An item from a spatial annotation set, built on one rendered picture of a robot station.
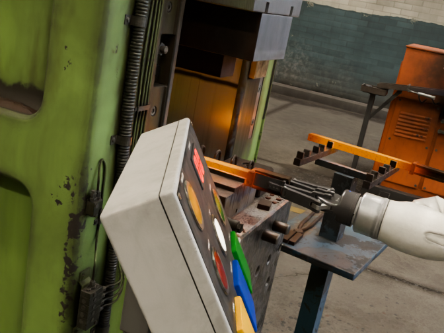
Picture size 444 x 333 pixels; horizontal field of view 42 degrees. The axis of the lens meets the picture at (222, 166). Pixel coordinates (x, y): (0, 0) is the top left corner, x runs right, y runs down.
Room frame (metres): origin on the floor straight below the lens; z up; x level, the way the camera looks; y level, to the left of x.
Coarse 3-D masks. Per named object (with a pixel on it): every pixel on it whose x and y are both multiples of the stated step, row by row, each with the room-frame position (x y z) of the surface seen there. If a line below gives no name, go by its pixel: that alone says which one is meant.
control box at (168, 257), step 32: (160, 128) 0.85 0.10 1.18; (192, 128) 0.85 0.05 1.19; (128, 160) 0.72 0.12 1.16; (160, 160) 0.66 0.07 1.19; (192, 160) 0.71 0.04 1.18; (128, 192) 0.57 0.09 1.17; (160, 192) 0.53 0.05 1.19; (128, 224) 0.52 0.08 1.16; (160, 224) 0.52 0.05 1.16; (192, 224) 0.55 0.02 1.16; (224, 224) 0.78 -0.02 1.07; (128, 256) 0.52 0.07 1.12; (160, 256) 0.52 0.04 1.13; (192, 256) 0.53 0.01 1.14; (224, 256) 0.68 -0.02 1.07; (160, 288) 0.52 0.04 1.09; (192, 288) 0.53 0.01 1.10; (224, 288) 0.57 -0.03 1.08; (160, 320) 0.52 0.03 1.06; (192, 320) 0.53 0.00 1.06; (224, 320) 0.53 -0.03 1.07
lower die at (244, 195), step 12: (216, 168) 1.28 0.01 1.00; (216, 180) 1.22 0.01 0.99; (228, 180) 1.24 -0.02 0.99; (240, 180) 1.25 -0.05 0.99; (228, 192) 1.19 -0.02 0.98; (240, 192) 1.24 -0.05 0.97; (252, 192) 1.32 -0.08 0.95; (228, 204) 1.17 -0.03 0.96; (240, 204) 1.25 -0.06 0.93; (228, 216) 1.19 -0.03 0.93
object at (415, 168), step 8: (312, 136) 1.87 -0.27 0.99; (320, 136) 1.87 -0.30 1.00; (336, 144) 1.83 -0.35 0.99; (344, 144) 1.82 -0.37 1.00; (352, 152) 1.80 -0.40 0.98; (360, 152) 1.79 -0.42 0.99; (368, 152) 1.78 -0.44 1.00; (376, 152) 1.79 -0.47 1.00; (376, 160) 1.76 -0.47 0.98; (384, 160) 1.75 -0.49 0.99; (400, 160) 1.74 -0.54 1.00; (408, 168) 1.71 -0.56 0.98; (416, 168) 1.71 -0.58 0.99; (424, 168) 1.69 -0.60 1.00; (432, 168) 1.69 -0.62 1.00; (424, 176) 1.69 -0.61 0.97; (432, 176) 1.69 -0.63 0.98; (440, 176) 1.68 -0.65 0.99
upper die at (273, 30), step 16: (192, 0) 1.21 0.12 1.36; (192, 16) 1.21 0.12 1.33; (208, 16) 1.19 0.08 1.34; (224, 16) 1.18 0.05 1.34; (240, 16) 1.17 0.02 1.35; (256, 16) 1.16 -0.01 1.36; (272, 16) 1.21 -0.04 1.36; (288, 16) 1.33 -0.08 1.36; (192, 32) 1.20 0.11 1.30; (208, 32) 1.19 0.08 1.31; (224, 32) 1.18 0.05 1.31; (240, 32) 1.17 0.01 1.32; (256, 32) 1.15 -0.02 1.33; (272, 32) 1.23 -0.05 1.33; (288, 32) 1.33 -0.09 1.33; (208, 48) 1.19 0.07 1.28; (224, 48) 1.18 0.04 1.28; (240, 48) 1.16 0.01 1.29; (256, 48) 1.16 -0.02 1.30; (272, 48) 1.25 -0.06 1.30
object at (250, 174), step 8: (208, 160) 1.30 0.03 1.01; (216, 160) 1.31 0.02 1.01; (224, 168) 1.28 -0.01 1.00; (232, 168) 1.27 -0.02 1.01; (240, 168) 1.28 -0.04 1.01; (256, 168) 1.28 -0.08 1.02; (248, 176) 1.24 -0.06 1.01; (272, 176) 1.24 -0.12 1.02; (280, 176) 1.23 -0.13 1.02; (288, 176) 1.24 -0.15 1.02; (248, 184) 1.24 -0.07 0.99; (272, 192) 1.23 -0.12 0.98
